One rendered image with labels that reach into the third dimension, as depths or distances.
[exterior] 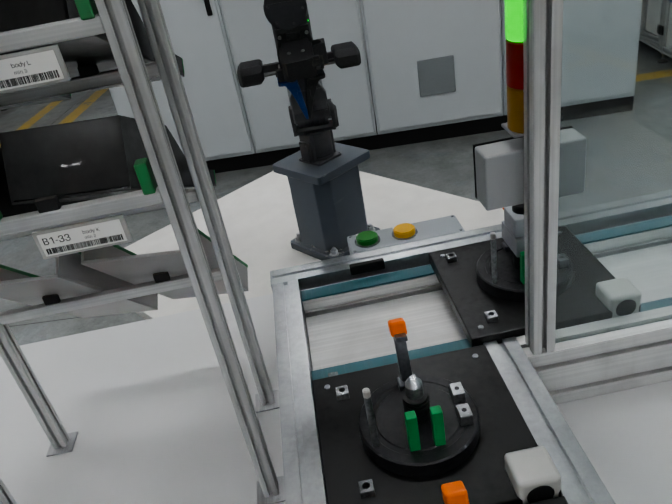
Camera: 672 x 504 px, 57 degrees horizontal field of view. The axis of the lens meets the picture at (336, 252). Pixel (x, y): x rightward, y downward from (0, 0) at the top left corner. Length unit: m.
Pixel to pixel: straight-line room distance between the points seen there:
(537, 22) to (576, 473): 0.47
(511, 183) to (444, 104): 3.27
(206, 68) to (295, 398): 3.27
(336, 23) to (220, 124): 0.95
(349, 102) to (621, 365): 3.20
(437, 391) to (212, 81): 3.38
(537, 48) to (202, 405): 0.71
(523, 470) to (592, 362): 0.26
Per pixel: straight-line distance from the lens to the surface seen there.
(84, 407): 1.14
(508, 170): 0.75
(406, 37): 3.88
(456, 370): 0.83
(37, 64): 0.59
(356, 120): 3.99
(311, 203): 1.25
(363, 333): 1.00
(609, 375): 0.95
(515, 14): 0.70
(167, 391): 1.09
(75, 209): 0.64
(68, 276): 0.83
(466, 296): 0.96
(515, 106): 0.73
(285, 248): 1.38
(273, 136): 4.05
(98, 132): 0.67
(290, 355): 0.93
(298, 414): 0.84
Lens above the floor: 1.54
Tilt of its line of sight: 31 degrees down
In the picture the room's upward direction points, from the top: 11 degrees counter-clockwise
